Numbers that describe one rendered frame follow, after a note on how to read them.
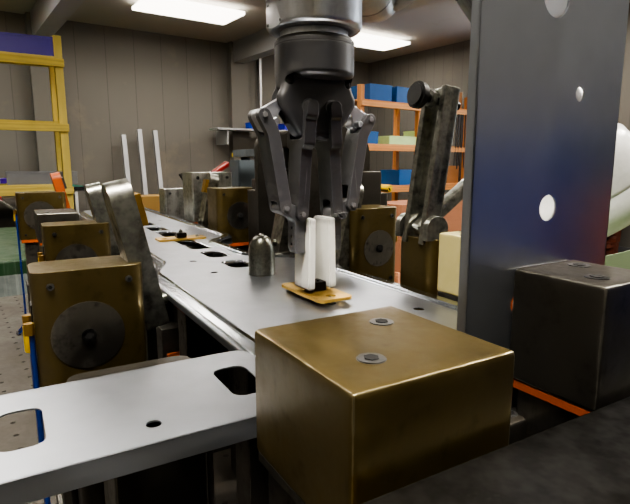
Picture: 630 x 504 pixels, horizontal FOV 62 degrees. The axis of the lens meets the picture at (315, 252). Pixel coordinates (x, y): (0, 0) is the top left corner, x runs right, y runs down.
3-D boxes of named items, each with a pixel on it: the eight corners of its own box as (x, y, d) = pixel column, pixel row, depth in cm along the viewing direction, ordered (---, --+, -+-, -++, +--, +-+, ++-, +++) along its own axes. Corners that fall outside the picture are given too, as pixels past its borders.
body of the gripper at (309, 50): (331, 49, 54) (330, 141, 56) (256, 40, 50) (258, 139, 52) (374, 34, 48) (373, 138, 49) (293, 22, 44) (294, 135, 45)
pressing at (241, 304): (65, 214, 147) (65, 209, 147) (147, 211, 158) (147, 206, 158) (314, 420, 30) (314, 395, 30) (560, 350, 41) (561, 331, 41)
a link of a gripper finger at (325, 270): (313, 215, 53) (319, 215, 54) (314, 282, 55) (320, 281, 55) (328, 218, 51) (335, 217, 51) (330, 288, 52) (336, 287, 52)
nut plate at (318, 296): (279, 286, 56) (279, 275, 55) (310, 282, 58) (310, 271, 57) (320, 304, 48) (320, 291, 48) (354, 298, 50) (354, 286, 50)
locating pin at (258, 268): (244, 285, 65) (243, 232, 64) (268, 282, 66) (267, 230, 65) (255, 290, 62) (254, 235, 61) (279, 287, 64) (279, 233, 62)
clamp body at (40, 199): (15, 330, 138) (1, 192, 132) (73, 322, 145) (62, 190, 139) (16, 339, 131) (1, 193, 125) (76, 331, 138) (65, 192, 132)
